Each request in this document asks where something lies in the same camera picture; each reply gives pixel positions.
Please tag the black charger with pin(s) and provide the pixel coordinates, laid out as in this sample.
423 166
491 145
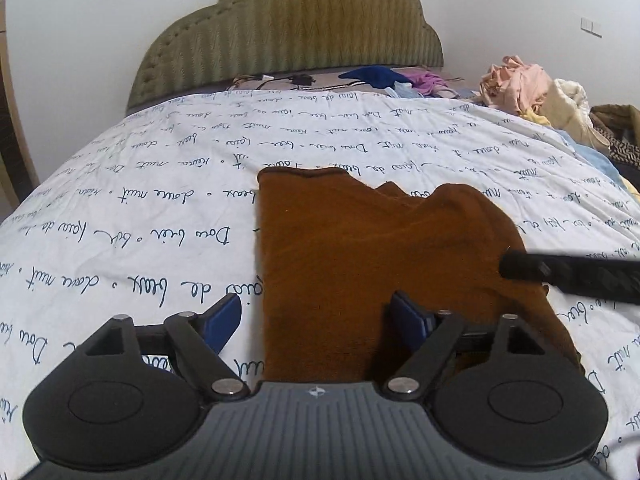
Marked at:
301 80

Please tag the light blue cloth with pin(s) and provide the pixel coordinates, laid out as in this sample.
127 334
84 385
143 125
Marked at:
592 157

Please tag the brown knit sweater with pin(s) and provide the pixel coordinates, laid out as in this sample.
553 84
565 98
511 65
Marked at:
350 250

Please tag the olive padded headboard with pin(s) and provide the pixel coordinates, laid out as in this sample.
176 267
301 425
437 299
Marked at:
285 25

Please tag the purple cloth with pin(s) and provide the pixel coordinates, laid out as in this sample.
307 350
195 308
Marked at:
427 82

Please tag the white light switch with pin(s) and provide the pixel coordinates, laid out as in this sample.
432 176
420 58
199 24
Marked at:
591 26

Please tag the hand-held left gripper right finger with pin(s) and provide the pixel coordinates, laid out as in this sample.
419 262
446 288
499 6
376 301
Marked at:
410 320

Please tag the yellow cloth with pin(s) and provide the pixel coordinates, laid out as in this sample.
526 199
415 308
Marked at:
535 117

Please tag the dark patterned cloth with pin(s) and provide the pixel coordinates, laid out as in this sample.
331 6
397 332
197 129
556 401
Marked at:
620 135

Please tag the pink cloth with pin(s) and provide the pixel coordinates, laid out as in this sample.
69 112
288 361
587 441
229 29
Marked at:
515 82

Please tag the white script-printed blanket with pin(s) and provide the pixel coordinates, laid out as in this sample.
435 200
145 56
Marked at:
150 185

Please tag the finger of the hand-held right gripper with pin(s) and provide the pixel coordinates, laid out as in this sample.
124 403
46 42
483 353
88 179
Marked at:
565 272

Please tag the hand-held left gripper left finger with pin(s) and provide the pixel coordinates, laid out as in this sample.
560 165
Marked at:
222 322

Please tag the small pale blue cloth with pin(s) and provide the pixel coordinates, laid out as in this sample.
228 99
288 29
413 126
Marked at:
402 91

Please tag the wooden door frame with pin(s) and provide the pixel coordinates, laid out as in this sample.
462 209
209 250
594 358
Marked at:
15 110

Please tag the dark blue cloth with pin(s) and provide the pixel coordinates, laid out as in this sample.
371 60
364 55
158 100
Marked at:
375 76

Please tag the cream cloth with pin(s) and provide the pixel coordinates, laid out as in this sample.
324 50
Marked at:
570 110

